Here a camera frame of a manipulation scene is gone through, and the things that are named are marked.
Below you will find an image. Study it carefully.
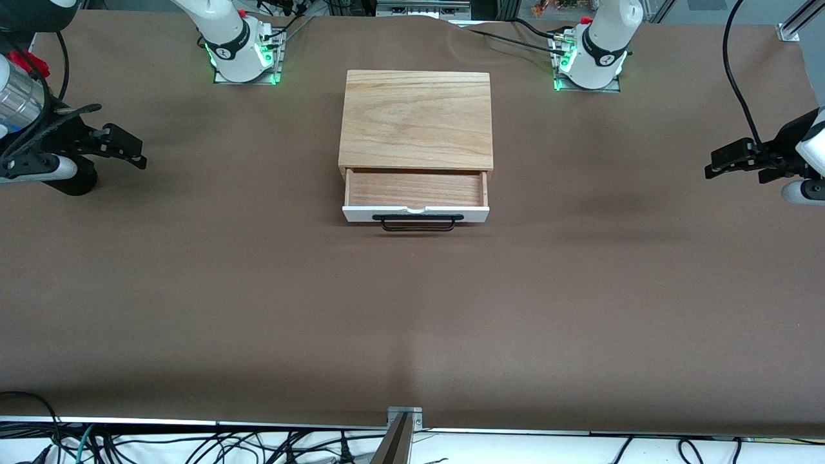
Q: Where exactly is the white-fronted drawer with black handle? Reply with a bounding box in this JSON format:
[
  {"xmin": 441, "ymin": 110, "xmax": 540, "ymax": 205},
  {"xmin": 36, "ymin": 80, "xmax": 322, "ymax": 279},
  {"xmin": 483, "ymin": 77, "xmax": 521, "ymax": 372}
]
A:
[{"xmin": 342, "ymin": 169, "xmax": 490, "ymax": 231}]

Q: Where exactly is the light wooden drawer cabinet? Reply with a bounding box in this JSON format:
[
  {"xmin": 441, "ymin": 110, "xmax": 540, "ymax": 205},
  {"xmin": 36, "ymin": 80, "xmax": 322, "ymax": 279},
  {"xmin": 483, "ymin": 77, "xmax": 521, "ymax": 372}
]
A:
[{"xmin": 338, "ymin": 70, "xmax": 495, "ymax": 182}]

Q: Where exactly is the red roses bunch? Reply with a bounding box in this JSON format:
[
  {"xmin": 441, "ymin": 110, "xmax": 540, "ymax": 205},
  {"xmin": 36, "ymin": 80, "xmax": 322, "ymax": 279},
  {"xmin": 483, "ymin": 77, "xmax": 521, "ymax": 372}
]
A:
[{"xmin": 8, "ymin": 50, "xmax": 51, "ymax": 79}]

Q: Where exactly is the brown table cover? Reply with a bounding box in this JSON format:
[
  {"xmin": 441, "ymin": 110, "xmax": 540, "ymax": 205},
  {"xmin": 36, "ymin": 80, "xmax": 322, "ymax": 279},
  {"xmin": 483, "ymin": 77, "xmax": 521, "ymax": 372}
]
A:
[{"xmin": 0, "ymin": 10, "xmax": 825, "ymax": 439}]

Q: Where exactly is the grey power strip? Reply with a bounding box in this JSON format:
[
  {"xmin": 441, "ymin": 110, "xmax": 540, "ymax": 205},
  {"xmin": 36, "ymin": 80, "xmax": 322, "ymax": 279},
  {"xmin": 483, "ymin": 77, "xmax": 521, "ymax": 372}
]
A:
[{"xmin": 377, "ymin": 0, "xmax": 471, "ymax": 20}]

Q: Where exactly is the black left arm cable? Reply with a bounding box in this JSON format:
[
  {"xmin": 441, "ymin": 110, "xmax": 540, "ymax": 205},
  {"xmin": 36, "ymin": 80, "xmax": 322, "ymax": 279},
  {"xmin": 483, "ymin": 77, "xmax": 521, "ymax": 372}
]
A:
[{"xmin": 723, "ymin": 0, "xmax": 768, "ymax": 149}]

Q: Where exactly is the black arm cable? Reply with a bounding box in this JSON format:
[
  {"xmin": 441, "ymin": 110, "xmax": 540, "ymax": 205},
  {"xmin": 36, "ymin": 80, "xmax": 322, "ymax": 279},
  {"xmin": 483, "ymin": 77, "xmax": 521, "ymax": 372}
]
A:
[
  {"xmin": 723, "ymin": 0, "xmax": 768, "ymax": 149},
  {"xmin": 55, "ymin": 31, "xmax": 70, "ymax": 101}
]

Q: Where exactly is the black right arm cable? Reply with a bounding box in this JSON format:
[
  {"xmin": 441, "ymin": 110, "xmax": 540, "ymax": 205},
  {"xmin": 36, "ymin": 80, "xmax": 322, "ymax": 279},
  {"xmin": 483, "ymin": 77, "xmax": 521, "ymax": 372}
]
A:
[{"xmin": 55, "ymin": 31, "xmax": 70, "ymax": 101}]

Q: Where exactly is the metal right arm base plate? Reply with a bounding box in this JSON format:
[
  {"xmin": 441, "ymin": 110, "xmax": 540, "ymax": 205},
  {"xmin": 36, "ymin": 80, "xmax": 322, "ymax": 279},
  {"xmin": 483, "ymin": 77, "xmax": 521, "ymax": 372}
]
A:
[{"xmin": 213, "ymin": 29, "xmax": 286, "ymax": 86}]

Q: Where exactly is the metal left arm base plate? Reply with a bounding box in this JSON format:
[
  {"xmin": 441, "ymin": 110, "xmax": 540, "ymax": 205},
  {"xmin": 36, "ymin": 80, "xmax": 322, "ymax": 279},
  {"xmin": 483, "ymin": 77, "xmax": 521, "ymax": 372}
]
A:
[{"xmin": 553, "ymin": 32, "xmax": 623, "ymax": 93}]

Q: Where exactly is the black cable at base plate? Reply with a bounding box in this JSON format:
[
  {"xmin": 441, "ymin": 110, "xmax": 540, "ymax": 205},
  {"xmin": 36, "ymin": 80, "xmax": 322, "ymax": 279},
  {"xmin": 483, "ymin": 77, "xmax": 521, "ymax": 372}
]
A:
[{"xmin": 267, "ymin": 14, "xmax": 316, "ymax": 41}]

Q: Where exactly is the short black base cable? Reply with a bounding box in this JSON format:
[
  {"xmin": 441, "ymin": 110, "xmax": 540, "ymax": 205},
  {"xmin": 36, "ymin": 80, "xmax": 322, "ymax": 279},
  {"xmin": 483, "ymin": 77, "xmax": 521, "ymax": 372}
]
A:
[{"xmin": 512, "ymin": 18, "xmax": 558, "ymax": 39}]

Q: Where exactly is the long black base cable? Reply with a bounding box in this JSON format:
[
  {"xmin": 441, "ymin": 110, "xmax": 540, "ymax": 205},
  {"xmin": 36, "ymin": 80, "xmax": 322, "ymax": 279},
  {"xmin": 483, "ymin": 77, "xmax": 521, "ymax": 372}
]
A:
[{"xmin": 467, "ymin": 27, "xmax": 567, "ymax": 53}]

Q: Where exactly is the black looped cable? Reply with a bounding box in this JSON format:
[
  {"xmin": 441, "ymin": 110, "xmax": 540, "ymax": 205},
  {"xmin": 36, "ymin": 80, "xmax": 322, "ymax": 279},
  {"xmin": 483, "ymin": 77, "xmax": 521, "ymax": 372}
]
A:
[{"xmin": 0, "ymin": 391, "xmax": 62, "ymax": 445}]

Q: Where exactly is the teal cable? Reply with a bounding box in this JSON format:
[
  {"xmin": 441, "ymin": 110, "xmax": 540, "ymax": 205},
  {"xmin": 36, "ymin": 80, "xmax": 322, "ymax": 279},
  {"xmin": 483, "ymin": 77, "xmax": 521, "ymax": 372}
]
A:
[{"xmin": 74, "ymin": 425, "xmax": 97, "ymax": 464}]

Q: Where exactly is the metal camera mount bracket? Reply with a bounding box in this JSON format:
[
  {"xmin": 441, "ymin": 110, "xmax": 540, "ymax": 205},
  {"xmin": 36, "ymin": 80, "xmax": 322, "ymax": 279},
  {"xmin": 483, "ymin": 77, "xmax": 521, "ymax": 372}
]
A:
[{"xmin": 387, "ymin": 406, "xmax": 424, "ymax": 431}]

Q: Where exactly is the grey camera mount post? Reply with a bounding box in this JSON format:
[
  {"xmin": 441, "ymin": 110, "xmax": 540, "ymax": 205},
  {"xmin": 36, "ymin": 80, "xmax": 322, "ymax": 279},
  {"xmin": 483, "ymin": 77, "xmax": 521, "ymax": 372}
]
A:
[{"xmin": 371, "ymin": 412, "xmax": 413, "ymax": 464}]

